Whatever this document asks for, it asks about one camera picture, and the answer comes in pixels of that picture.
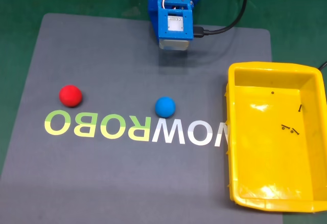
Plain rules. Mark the blue ball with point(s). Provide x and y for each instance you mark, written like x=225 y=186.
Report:
x=165 y=107

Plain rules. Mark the blue camera box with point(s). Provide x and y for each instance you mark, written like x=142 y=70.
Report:
x=187 y=22

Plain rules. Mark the yellow plastic bin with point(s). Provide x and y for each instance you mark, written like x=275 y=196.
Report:
x=270 y=162

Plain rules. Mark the grey mat with lettering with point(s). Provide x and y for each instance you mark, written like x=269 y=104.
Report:
x=115 y=170

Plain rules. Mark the black screw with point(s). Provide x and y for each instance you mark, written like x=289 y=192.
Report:
x=285 y=127
x=294 y=131
x=300 y=108

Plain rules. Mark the red ball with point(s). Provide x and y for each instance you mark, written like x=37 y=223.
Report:
x=70 y=95

